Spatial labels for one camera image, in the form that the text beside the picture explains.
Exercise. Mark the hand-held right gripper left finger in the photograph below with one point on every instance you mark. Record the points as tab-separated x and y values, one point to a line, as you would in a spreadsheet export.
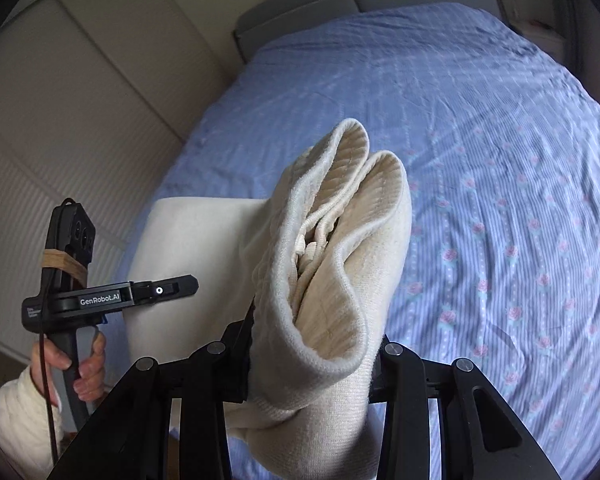
235	360

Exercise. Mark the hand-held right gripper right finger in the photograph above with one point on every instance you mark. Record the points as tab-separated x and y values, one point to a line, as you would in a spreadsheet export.
400	375

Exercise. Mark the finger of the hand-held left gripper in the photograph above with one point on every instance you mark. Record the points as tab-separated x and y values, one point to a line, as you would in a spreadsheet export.
170	289

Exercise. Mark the cream pants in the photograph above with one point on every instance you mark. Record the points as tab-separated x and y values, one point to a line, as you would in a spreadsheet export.
330	260

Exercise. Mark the person's left hand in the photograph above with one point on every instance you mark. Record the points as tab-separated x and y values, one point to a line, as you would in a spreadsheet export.
92	370

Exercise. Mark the tan rubber band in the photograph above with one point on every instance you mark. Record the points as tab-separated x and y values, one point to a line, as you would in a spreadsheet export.
62	260

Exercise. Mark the white wardrobe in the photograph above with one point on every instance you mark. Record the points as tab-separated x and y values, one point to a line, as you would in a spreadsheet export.
80	110

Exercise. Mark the blue floral bed sheet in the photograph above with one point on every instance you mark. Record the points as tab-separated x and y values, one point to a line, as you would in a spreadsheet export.
480	160

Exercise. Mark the white nightstand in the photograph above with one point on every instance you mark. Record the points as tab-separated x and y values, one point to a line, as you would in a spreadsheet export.
545	45

